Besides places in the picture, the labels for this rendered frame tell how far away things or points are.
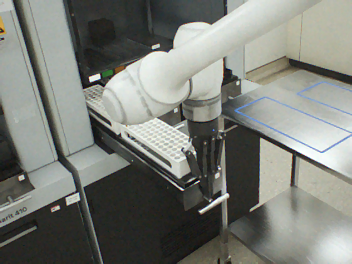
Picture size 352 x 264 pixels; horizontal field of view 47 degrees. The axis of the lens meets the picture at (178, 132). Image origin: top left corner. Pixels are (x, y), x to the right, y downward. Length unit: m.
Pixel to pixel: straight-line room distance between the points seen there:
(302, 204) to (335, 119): 0.59
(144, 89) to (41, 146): 0.67
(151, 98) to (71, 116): 0.63
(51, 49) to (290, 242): 1.09
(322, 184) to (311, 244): 0.79
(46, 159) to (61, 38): 0.39
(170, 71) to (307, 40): 3.01
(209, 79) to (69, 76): 0.56
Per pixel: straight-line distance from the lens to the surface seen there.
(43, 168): 1.37
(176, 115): 1.45
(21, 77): 1.24
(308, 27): 3.63
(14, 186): 1.26
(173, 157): 1.06
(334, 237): 1.70
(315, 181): 2.41
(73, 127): 1.35
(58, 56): 1.26
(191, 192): 1.06
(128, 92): 0.73
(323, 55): 3.60
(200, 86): 0.84
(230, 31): 0.66
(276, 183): 2.37
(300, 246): 1.64
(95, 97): 1.44
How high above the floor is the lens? 1.45
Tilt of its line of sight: 31 degrees down
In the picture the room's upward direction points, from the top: 6 degrees counter-clockwise
